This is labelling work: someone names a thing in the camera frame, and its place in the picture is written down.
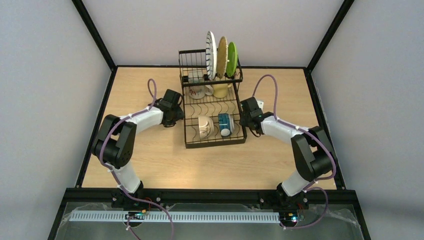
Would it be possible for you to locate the white bowl dark rim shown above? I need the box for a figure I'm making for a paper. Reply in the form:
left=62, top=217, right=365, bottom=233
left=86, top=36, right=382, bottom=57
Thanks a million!
left=218, top=113, right=235, bottom=138

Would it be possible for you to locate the cream ceramic mug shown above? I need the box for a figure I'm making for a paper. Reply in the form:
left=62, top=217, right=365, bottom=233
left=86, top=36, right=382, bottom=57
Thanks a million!
left=188, top=70, right=214, bottom=100

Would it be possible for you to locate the black wire dish rack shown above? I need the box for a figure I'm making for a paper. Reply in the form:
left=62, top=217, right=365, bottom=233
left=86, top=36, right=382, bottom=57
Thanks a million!
left=178, top=49, right=247, bottom=149

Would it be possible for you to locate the yellow handled mug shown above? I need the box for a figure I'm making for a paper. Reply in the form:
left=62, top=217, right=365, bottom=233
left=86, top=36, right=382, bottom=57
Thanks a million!
left=212, top=83, right=233, bottom=99

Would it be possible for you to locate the small white patterned bowl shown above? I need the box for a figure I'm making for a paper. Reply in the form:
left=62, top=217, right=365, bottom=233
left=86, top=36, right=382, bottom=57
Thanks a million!
left=197, top=115, right=215, bottom=140

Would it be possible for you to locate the green plate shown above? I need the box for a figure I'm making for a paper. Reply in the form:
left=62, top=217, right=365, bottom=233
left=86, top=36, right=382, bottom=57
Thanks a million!
left=226, top=41, right=238, bottom=78

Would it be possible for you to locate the blue striped white plate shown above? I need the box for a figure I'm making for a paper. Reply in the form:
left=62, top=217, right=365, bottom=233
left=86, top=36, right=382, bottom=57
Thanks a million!
left=205, top=31, right=217, bottom=81

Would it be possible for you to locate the woven bamboo plate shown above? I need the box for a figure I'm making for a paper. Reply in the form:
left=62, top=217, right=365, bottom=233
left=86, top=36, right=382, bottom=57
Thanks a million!
left=216, top=36, right=228, bottom=79

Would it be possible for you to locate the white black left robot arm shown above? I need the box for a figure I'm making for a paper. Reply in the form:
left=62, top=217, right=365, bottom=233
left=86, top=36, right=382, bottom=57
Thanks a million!
left=91, top=89, right=185, bottom=194

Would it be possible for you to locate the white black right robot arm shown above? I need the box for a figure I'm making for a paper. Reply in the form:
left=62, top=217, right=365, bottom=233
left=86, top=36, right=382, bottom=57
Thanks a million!
left=240, top=97, right=336, bottom=197

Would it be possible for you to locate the right controller board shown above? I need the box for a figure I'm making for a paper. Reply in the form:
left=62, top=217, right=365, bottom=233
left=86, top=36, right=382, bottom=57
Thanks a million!
left=279, top=210, right=305, bottom=223

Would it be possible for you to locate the controller board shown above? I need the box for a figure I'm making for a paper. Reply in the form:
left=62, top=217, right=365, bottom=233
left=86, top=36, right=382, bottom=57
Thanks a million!
left=279, top=210, right=305, bottom=223
left=125, top=211, right=149, bottom=221

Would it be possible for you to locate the left controller board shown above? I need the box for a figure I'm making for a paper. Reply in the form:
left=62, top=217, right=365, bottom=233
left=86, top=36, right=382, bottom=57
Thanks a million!
left=125, top=211, right=149, bottom=221

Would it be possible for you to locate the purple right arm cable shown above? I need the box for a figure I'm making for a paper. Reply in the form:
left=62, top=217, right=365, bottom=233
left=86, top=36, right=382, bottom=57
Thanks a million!
left=252, top=74, right=337, bottom=231

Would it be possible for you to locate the black aluminium frame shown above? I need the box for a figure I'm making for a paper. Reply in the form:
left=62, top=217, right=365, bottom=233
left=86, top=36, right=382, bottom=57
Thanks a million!
left=48, top=0, right=371, bottom=240

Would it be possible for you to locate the white slotted cable duct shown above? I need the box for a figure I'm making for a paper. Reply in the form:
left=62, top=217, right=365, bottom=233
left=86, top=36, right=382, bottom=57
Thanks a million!
left=68, top=210, right=280, bottom=224

